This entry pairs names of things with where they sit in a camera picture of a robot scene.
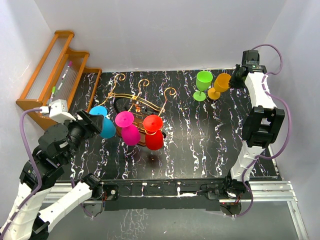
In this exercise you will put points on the wooden shelf rack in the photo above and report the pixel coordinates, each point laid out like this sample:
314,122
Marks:
79,85

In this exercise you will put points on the purple capped marker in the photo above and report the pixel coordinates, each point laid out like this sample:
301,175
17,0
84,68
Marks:
67,69

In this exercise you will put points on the green wine glass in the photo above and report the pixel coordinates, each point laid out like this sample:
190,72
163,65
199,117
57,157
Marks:
203,82

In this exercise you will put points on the aluminium base frame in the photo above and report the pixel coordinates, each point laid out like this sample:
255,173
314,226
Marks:
198,193

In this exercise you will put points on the orange yellow wine glass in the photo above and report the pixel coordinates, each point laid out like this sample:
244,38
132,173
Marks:
221,85

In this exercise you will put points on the green capped marker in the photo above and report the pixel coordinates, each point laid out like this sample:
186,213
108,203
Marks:
53,90

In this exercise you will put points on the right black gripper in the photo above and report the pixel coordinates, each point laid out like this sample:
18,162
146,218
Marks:
233,83

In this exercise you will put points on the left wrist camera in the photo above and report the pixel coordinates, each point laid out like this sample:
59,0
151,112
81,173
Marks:
57,111

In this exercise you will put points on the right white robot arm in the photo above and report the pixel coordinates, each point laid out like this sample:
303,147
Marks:
260,128

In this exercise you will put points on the magenta wine glass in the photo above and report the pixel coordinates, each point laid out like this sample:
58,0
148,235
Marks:
129,132

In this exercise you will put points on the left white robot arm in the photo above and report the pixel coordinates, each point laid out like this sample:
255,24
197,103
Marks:
56,147

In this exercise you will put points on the gold wire wine glass rack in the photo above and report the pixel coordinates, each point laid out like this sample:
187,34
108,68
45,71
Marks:
139,107

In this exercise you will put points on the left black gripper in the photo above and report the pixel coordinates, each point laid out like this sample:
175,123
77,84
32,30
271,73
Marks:
96,120

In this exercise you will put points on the red wine glass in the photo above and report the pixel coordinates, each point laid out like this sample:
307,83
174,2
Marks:
154,139

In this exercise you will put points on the blue wine glass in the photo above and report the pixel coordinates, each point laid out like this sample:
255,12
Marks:
108,128

